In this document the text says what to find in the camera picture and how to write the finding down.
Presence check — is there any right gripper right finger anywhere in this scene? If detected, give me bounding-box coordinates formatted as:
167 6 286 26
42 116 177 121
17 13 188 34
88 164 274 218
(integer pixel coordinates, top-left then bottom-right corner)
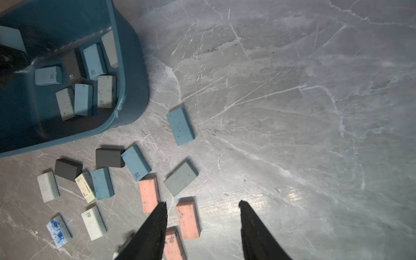
238 200 291 260

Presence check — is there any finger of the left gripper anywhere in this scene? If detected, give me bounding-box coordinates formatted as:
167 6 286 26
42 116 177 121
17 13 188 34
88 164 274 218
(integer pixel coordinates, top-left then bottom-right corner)
1 45 29 88

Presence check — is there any grey green eraser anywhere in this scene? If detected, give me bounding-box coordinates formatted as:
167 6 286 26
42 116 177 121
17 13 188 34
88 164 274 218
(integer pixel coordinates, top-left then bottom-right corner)
55 88 75 121

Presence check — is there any black eraser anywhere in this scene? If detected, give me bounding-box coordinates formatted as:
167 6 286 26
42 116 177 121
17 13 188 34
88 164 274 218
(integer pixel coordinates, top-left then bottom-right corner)
63 49 87 83

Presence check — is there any pink eraser upper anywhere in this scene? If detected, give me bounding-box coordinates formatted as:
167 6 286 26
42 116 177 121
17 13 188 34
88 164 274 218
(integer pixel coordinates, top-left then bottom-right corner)
139 177 160 213

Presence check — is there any pink eraser low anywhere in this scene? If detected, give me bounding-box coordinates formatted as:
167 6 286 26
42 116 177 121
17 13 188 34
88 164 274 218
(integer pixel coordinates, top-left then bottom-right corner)
164 227 187 260

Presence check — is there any white blue stained eraser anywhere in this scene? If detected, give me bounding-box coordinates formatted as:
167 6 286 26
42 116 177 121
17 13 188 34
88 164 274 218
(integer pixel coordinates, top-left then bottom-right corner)
46 214 73 248

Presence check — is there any dark grey eraser upper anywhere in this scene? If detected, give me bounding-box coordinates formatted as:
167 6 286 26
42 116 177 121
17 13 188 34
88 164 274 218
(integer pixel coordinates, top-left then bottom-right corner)
55 158 83 182

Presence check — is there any white eraser 4B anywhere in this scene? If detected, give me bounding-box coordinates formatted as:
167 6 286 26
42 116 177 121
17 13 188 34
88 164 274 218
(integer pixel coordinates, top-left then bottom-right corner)
81 205 107 241

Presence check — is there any white sleeved eraser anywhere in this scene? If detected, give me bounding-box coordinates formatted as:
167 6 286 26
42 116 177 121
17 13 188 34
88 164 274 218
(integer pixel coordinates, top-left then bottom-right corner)
75 172 96 203

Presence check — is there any blue eraser beside dark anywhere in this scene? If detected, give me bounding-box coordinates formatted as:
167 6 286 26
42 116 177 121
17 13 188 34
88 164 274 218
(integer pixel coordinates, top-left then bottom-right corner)
121 145 152 182

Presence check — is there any dark grey eraser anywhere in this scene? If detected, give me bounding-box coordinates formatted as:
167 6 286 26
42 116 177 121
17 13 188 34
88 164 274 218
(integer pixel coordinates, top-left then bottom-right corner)
95 148 125 168
55 158 83 182

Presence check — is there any pink eraser right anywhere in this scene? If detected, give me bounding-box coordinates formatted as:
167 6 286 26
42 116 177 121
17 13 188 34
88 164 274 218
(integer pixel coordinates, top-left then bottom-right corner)
176 200 200 239

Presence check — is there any pink eraser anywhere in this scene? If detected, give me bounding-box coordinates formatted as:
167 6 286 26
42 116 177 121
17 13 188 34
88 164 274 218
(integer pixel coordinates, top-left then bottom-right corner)
139 177 160 213
176 200 200 239

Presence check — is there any teal eraser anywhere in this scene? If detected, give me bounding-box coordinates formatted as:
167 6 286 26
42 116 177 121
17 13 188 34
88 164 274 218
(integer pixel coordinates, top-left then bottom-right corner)
0 26 27 54

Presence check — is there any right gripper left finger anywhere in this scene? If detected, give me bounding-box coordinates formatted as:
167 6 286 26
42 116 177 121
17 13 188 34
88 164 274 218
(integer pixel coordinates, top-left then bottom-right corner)
115 202 167 260

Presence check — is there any white eraser upper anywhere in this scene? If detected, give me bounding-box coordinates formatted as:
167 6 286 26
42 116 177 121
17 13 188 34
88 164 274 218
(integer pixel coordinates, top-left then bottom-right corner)
37 171 60 203

